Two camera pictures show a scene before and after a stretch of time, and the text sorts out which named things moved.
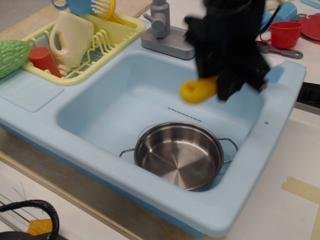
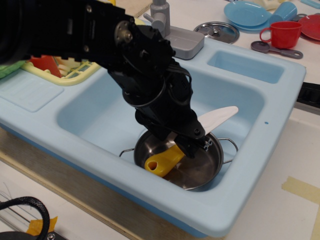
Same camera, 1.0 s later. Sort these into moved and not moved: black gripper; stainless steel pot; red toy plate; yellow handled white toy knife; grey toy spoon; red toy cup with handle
Moved: yellow handled white toy knife; black gripper
Not moved: grey toy spoon; red toy cup with handle; red toy plate; stainless steel pot
